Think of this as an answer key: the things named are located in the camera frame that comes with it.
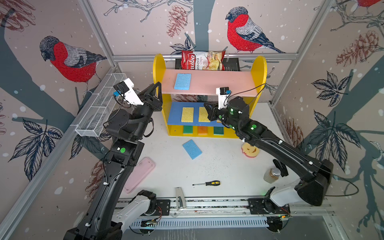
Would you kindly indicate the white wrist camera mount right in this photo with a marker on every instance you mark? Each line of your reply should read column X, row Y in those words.
column 223, row 94

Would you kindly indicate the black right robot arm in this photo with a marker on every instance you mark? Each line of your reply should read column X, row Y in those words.
column 314, row 175

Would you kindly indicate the orange foam sponge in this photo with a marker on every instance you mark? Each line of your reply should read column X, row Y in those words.
column 203, row 130

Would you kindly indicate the yellow cellulose sponge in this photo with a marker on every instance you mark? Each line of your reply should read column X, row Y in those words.
column 203, row 115

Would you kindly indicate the small amber glass jar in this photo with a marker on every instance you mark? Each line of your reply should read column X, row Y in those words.
column 272, row 175

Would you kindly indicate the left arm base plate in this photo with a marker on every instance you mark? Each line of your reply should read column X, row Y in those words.
column 162, row 208

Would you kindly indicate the red cassava chips bag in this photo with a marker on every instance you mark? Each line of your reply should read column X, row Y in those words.
column 207, row 61

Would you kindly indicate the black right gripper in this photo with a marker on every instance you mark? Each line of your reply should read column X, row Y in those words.
column 213, row 115

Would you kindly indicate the aluminium rail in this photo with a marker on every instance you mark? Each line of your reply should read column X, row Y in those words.
column 239, row 207

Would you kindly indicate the black yellow screwdriver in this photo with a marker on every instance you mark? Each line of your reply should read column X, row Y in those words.
column 210, row 183

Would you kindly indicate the dark green scouring sponge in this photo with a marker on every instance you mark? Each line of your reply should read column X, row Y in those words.
column 218, row 131

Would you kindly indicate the blue sponge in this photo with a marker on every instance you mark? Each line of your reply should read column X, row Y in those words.
column 192, row 149
column 183, row 82

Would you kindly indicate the grey metal bracket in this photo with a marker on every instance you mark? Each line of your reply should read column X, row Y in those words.
column 180, row 198

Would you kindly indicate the white wire mesh basket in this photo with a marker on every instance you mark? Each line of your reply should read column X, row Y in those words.
column 99, row 111

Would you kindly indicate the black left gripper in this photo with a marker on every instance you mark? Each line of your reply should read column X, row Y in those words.
column 153, row 104

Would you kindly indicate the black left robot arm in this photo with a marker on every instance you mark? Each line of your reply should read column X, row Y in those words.
column 118, row 164

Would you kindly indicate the yellow wooden shelf unit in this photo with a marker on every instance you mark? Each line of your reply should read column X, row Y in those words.
column 248, row 85

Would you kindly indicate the light green foam sponge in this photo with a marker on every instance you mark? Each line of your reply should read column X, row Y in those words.
column 188, row 130

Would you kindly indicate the yellow smiley face sponge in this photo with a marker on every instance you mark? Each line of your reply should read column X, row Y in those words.
column 250, row 151

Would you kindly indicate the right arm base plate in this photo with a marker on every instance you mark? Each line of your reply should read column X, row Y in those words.
column 261, row 206

